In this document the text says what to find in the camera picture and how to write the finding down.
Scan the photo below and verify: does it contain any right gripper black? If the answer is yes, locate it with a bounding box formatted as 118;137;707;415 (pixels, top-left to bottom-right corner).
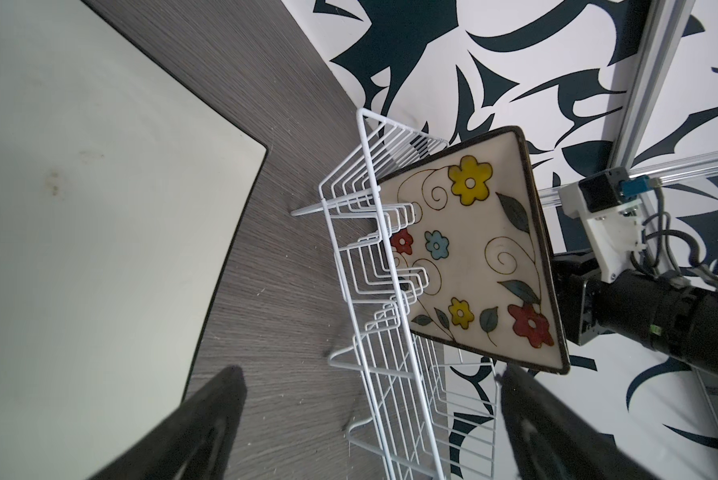
552;250;718;376

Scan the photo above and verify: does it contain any floral square plate black rim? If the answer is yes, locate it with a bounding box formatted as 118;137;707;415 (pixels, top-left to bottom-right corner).
378;126;570;374

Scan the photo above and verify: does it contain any white wire dish rack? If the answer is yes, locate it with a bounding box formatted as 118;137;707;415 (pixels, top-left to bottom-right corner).
296;108;500;479

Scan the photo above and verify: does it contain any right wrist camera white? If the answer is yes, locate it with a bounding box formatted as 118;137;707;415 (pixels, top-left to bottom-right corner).
558;167;662;283

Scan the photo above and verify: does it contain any white square plate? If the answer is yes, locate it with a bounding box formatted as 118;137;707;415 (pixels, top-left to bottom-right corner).
0;1;266;479

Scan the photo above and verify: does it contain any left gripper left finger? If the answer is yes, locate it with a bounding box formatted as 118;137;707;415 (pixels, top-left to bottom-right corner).
92;365;247;479

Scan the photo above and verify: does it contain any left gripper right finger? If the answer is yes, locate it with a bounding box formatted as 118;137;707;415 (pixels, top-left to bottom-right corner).
497;364;655;479

